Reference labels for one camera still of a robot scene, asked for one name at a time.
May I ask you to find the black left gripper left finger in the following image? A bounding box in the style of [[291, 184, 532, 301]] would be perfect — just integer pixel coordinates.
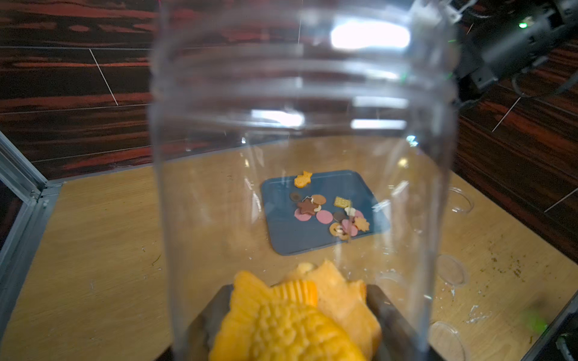
[[156, 284, 233, 361]]

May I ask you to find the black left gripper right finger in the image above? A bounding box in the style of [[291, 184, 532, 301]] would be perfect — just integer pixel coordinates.
[[367, 284, 443, 361]]

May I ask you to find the clear jar with yellow cookies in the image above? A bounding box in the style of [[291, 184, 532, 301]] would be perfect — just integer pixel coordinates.
[[149, 1, 458, 353]]

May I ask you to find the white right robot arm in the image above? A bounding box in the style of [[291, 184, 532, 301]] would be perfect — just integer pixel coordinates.
[[454, 1, 577, 108]]

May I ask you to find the orange leaf cookie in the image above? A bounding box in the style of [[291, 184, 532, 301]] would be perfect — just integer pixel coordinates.
[[281, 260, 382, 360]]

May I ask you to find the yellow fish cookie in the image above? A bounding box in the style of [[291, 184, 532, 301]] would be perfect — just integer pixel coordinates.
[[209, 271, 364, 360]]

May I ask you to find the pink round cookie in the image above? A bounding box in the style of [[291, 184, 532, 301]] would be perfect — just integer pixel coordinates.
[[294, 209, 312, 222], [341, 219, 359, 238], [315, 210, 334, 224]]

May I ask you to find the orange flower cookie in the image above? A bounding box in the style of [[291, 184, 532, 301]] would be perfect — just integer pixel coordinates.
[[353, 217, 370, 233]]

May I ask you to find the orange pretzel cookie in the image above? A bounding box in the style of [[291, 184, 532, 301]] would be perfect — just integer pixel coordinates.
[[329, 223, 350, 242]]

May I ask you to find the white small cookie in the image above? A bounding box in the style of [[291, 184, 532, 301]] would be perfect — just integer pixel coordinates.
[[344, 207, 358, 217]]

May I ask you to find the teal plastic tray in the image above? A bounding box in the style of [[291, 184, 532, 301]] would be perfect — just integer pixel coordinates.
[[260, 170, 391, 256]]

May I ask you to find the yellow square cracker cookie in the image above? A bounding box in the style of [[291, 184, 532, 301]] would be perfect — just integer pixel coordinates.
[[334, 196, 352, 209]]

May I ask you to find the brown star cookie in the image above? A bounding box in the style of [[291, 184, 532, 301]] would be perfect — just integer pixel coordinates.
[[297, 198, 319, 216]]

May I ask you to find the brown ridged cookie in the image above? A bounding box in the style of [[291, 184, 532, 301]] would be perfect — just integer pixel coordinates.
[[311, 194, 327, 205]]

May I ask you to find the orange ridged cookie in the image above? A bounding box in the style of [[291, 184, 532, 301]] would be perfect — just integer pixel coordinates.
[[294, 171, 312, 189]]

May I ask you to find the dark chocolate ring cookie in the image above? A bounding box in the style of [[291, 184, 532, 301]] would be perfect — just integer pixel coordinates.
[[290, 193, 302, 202]]

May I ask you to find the aluminium frame post left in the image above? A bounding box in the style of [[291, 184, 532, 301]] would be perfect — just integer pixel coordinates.
[[1, 135, 63, 334]]

